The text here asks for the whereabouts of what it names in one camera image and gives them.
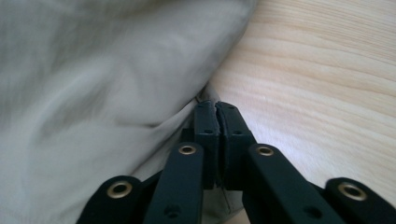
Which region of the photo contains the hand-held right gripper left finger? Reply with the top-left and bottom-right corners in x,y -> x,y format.
181,100 -> 222,190

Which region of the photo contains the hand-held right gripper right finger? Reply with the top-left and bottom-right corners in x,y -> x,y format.
215,101 -> 258,191

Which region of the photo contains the beige cloth garment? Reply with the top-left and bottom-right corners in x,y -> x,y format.
0,0 -> 259,224

